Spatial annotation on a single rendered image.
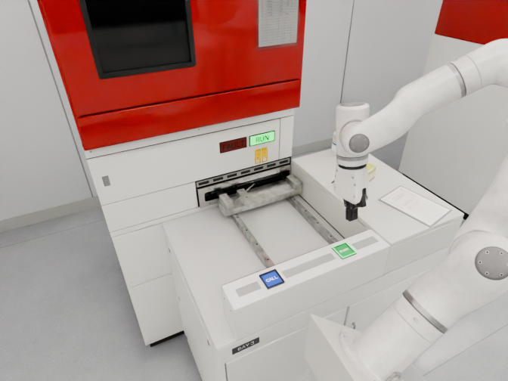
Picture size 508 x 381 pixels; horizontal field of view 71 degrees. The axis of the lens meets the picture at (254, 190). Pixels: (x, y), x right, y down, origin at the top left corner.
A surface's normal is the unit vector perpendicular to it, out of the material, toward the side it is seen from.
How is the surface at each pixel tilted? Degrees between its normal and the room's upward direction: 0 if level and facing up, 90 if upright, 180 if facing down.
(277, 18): 90
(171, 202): 90
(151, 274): 90
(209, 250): 0
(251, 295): 0
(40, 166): 90
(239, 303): 0
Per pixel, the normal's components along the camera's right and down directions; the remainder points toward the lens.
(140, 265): 0.44, 0.51
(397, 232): -0.01, -0.82
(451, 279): -0.82, 0.23
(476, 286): -0.61, 0.45
